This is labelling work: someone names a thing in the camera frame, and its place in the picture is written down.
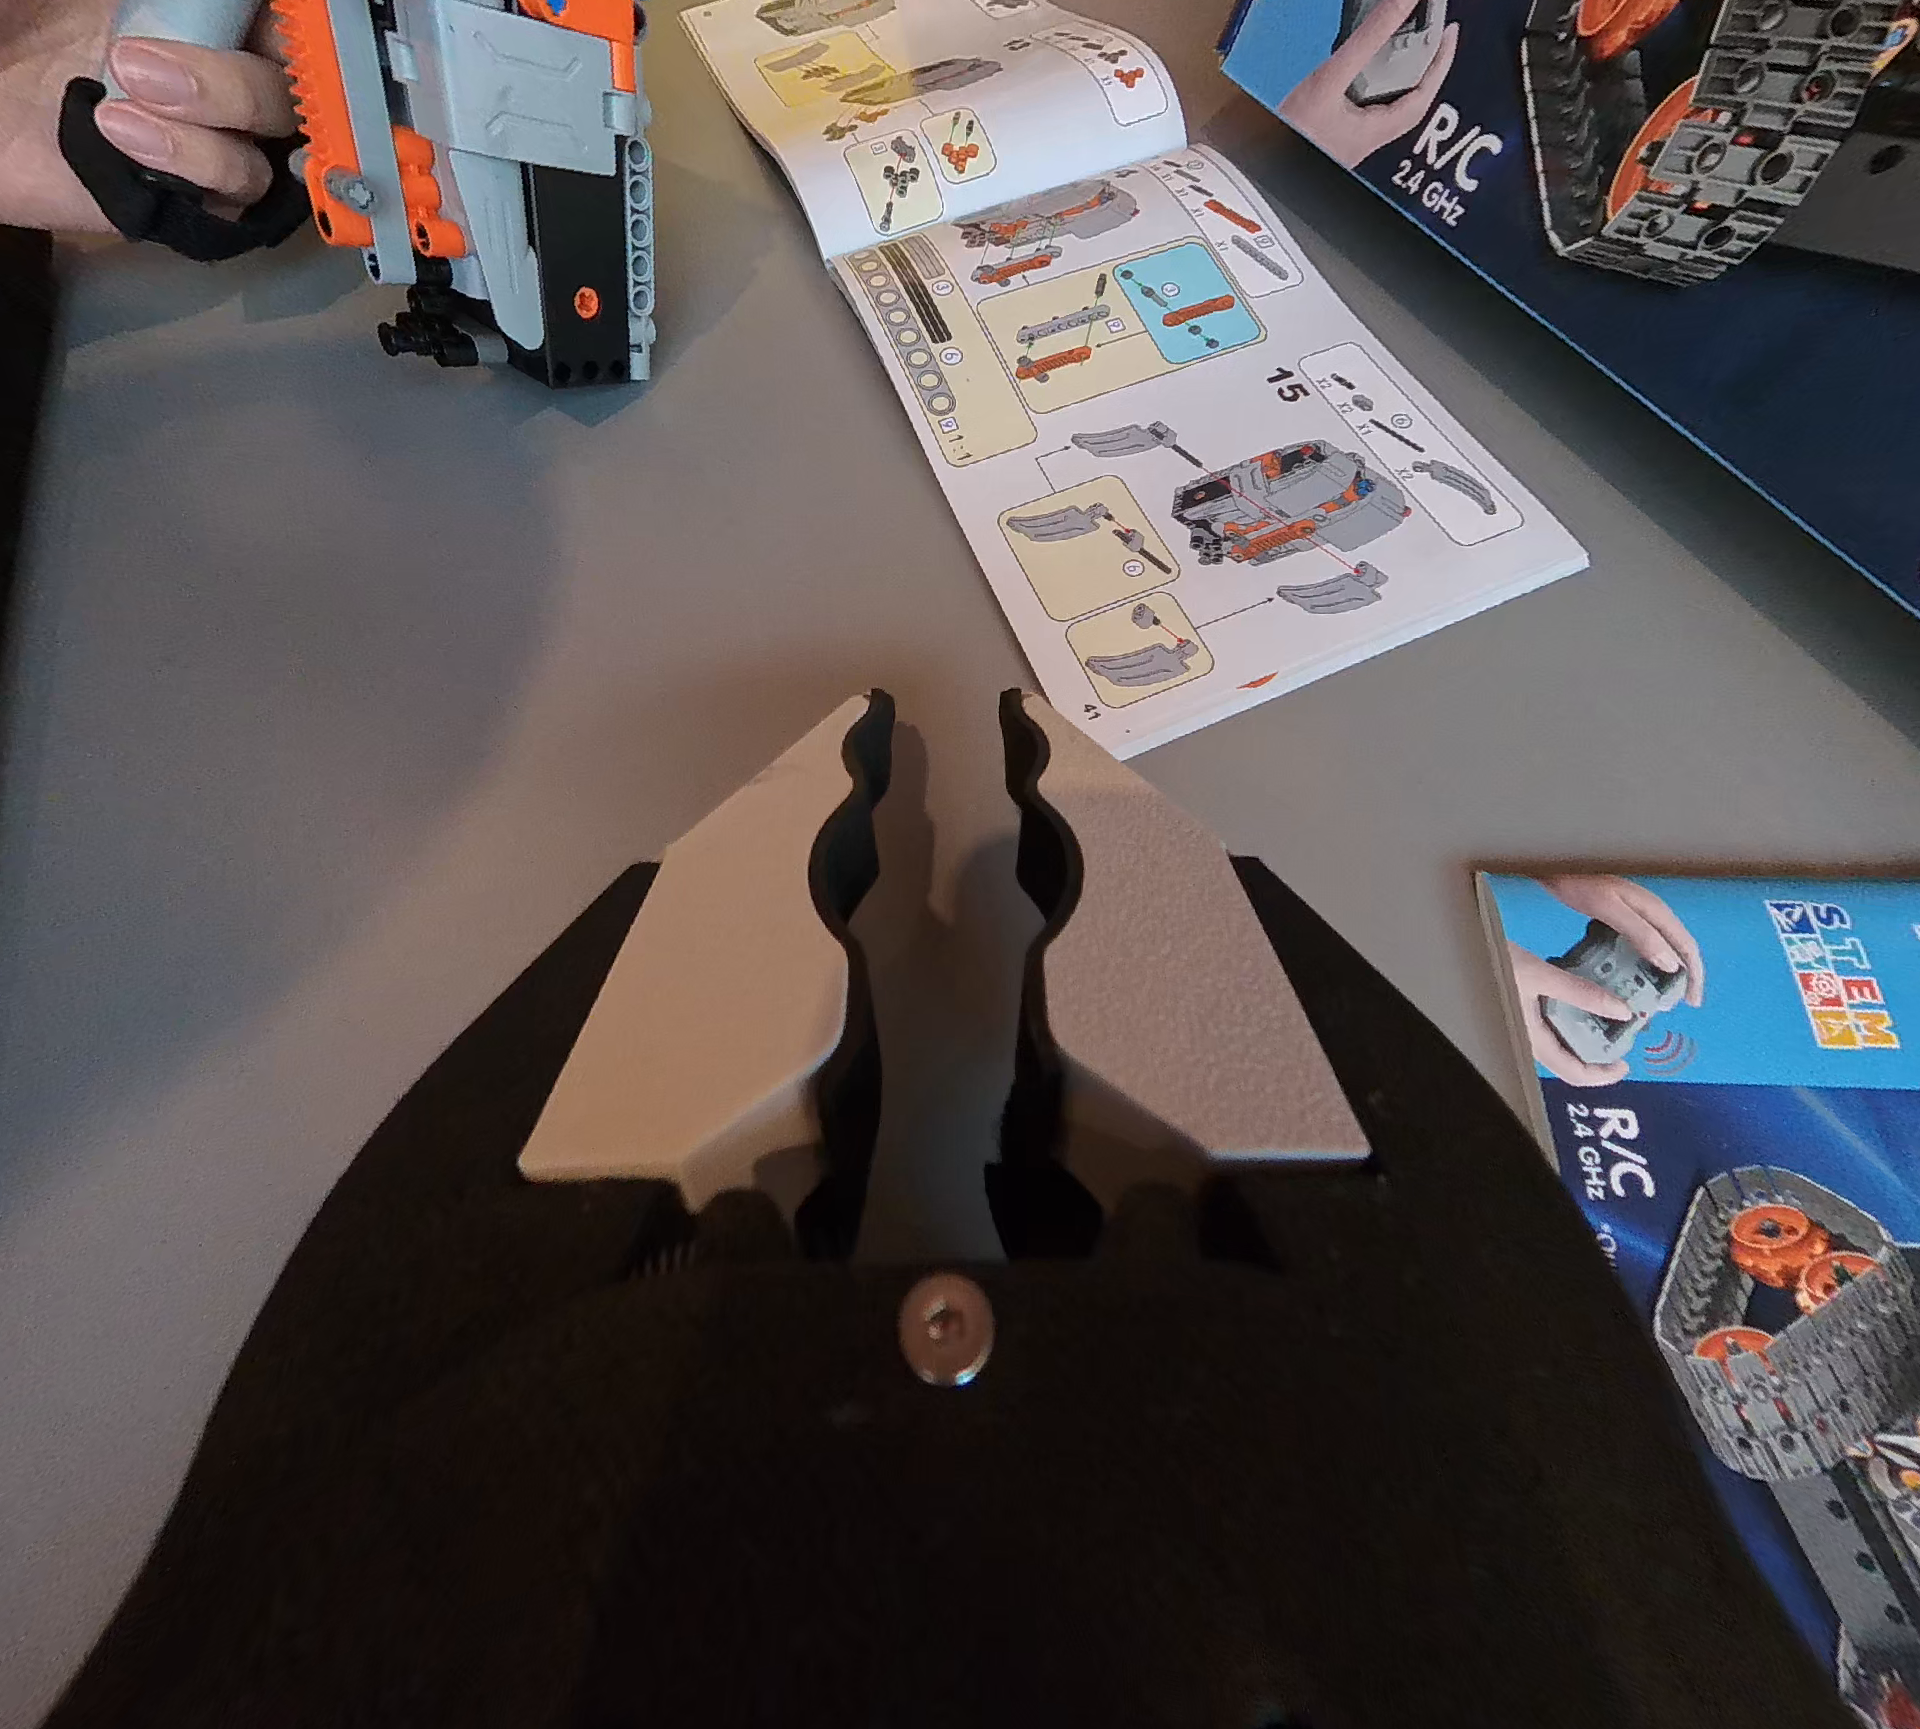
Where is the person's left hand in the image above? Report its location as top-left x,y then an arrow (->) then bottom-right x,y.
0,0 -> 308,247

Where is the blue cover booklet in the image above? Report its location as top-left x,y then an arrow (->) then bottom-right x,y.
1472,865 -> 1920,1723

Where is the open instruction booklet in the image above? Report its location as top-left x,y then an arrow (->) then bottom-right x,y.
682,0 -> 1593,758

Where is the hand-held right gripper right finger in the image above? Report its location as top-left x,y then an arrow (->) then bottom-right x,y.
984,690 -> 1375,1264

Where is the blue robot kit box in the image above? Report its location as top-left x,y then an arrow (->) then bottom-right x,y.
1215,0 -> 1920,621

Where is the person's black clothing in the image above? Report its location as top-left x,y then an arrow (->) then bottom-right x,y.
0,231 -> 52,653

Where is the grey orange brick robot model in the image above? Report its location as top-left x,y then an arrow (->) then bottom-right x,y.
240,0 -> 653,388

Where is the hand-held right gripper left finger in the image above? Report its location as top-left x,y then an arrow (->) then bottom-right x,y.
515,690 -> 902,1264

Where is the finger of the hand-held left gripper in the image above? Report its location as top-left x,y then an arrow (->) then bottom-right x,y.
434,133 -> 541,351

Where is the grey desk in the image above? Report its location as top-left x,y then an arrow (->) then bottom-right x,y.
0,0 -> 1920,1723

